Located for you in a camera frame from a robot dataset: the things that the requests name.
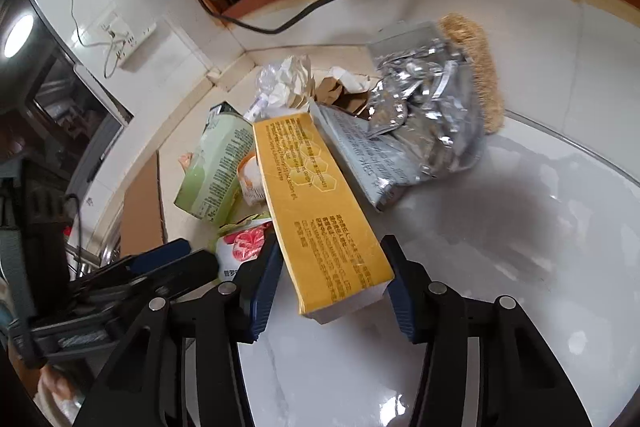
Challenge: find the small orange white packet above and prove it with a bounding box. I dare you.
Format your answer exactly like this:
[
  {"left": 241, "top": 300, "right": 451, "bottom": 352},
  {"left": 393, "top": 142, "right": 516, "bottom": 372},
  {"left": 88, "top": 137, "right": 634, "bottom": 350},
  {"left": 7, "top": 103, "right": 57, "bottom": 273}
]
[{"left": 236, "top": 154, "right": 269, "bottom": 208}]

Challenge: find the silver foil bag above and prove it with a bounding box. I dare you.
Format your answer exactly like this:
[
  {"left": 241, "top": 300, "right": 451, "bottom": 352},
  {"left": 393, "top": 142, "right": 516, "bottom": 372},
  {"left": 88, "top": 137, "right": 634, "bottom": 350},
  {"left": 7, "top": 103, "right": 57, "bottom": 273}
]
[{"left": 367, "top": 22, "right": 488, "bottom": 180}]

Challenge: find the white cable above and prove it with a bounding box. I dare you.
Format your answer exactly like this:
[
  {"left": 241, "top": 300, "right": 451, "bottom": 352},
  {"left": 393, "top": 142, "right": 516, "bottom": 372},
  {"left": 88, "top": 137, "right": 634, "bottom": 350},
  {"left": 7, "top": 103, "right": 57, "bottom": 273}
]
[{"left": 66, "top": 0, "right": 128, "bottom": 78}]

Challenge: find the green carton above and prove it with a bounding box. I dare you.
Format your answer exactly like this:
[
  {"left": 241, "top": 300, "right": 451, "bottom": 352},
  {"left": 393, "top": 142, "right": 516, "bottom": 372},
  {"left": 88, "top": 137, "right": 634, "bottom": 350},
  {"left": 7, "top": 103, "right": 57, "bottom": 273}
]
[{"left": 173, "top": 103, "right": 256, "bottom": 228}]

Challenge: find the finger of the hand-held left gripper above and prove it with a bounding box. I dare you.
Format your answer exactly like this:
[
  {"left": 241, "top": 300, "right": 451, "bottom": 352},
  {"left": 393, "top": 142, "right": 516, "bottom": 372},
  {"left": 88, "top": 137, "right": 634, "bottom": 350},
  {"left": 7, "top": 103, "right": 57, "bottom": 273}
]
[
  {"left": 70, "top": 250, "right": 222, "bottom": 304},
  {"left": 102, "top": 239, "right": 192, "bottom": 281}
]

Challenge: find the dark window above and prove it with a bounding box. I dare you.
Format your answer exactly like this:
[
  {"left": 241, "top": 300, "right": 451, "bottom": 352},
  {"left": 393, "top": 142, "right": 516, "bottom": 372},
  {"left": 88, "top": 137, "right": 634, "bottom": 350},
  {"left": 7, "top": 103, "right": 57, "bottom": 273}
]
[{"left": 0, "top": 0, "right": 136, "bottom": 188}]

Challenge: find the brown cardboard sheet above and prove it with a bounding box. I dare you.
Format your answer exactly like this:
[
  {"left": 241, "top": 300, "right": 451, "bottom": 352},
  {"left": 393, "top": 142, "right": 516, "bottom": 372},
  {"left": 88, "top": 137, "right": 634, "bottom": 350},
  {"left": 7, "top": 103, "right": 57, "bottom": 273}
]
[{"left": 120, "top": 149, "right": 166, "bottom": 258}]

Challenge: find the red and white packet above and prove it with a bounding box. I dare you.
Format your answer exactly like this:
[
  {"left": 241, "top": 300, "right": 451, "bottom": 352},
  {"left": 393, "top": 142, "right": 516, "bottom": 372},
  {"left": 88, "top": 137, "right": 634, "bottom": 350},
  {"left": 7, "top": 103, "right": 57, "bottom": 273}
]
[{"left": 215, "top": 214, "right": 276, "bottom": 283}]

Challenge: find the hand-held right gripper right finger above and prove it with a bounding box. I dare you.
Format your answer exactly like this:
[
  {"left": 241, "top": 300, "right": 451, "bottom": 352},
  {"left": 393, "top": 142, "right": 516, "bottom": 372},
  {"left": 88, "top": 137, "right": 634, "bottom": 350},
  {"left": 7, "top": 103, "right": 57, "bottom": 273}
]
[{"left": 380, "top": 234, "right": 593, "bottom": 427}]

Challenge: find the silver printed pouch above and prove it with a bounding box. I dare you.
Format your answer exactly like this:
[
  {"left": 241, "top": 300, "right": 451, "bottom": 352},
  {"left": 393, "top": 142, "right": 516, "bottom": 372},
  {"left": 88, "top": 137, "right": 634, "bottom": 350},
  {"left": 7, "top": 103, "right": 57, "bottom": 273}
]
[{"left": 310, "top": 102, "right": 436, "bottom": 212}]

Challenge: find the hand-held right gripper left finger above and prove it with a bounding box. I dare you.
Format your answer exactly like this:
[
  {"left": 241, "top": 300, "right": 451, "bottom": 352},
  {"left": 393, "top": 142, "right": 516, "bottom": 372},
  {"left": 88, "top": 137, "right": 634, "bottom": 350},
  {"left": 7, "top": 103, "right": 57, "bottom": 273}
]
[{"left": 72, "top": 234, "right": 286, "bottom": 427}]

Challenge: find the torn brown cardboard scrap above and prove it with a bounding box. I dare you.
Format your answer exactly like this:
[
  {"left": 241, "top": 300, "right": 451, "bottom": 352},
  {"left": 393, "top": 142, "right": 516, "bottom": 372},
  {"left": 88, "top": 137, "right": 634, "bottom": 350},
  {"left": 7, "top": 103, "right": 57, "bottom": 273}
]
[{"left": 312, "top": 66, "right": 377, "bottom": 118}]

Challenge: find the round ceiling lamp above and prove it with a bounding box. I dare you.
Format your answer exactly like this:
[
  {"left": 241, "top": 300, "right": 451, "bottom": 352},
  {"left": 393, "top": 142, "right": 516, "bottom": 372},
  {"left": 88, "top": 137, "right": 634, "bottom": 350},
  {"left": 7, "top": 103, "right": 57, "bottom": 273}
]
[{"left": 2, "top": 14, "right": 36, "bottom": 58}]

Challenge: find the yellow cardboard box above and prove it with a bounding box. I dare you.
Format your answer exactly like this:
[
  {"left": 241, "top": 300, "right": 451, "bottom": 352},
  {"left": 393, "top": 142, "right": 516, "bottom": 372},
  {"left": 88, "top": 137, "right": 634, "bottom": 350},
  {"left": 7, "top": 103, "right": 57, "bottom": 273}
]
[{"left": 252, "top": 111, "right": 396, "bottom": 325}]

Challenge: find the clear plastic wrapper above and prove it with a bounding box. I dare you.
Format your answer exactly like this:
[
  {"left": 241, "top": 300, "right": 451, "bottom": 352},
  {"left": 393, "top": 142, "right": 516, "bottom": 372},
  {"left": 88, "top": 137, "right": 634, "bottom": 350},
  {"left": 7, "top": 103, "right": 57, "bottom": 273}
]
[{"left": 242, "top": 57, "right": 292, "bottom": 124}]

